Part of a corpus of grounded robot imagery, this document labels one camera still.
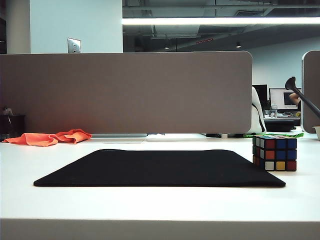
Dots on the multicoloured puzzle cube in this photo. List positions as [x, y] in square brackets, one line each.
[275, 155]

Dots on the black mouse pad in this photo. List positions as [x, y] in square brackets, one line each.
[160, 170]

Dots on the wide grey desk partition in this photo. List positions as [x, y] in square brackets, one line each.
[125, 95]

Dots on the red ceiling sign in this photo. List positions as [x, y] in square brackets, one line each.
[204, 41]

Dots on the dark switched-off monitor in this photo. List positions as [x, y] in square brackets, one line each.
[262, 96]

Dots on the black ceiling spot lamp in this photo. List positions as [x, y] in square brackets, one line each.
[238, 45]

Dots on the clear water bottle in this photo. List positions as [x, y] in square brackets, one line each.
[274, 111]

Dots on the monitor with white screen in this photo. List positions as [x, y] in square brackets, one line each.
[277, 97]

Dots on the black office chair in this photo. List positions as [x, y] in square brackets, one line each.
[280, 125]

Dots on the orange cloth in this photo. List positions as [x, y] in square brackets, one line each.
[37, 139]

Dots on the black rod with flared end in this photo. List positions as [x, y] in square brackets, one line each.
[291, 83]

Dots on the green packet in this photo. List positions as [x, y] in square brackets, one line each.
[298, 135]

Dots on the black mesh pen holder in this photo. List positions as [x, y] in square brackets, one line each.
[12, 126]

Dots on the narrow grey desk partition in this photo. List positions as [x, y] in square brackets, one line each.
[312, 75]

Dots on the white partition bracket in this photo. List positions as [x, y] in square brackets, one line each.
[224, 136]

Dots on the metal wall switch plate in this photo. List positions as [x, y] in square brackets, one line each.
[74, 45]

